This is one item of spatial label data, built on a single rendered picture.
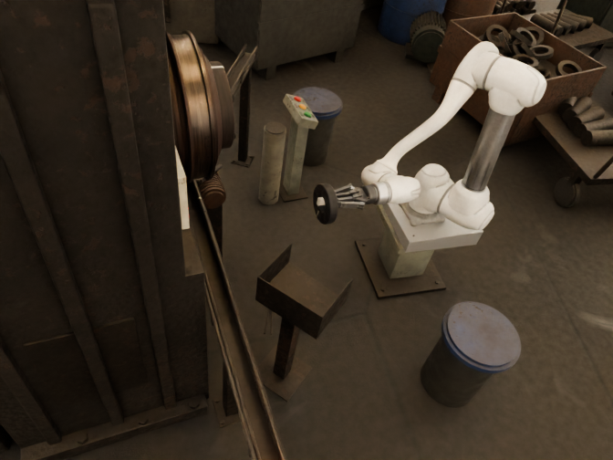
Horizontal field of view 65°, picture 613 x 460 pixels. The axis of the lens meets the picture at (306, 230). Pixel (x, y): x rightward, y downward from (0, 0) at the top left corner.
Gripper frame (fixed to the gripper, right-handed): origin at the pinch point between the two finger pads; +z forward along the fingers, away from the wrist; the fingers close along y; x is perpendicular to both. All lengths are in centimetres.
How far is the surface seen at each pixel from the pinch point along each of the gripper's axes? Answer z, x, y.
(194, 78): 48, 47, 9
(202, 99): 47, 43, 5
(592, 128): -230, -26, 58
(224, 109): 39, 36, 10
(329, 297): 5.7, -21.8, -28.0
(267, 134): -9, -30, 83
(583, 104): -245, -24, 82
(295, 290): 17.4, -21.5, -22.3
